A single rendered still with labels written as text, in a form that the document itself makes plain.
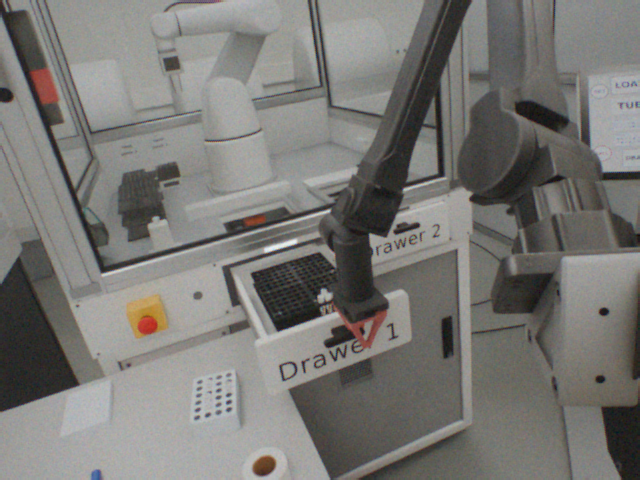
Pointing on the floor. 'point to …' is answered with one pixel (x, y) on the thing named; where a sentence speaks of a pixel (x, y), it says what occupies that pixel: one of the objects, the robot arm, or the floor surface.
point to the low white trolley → (161, 425)
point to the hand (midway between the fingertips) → (362, 337)
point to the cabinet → (374, 369)
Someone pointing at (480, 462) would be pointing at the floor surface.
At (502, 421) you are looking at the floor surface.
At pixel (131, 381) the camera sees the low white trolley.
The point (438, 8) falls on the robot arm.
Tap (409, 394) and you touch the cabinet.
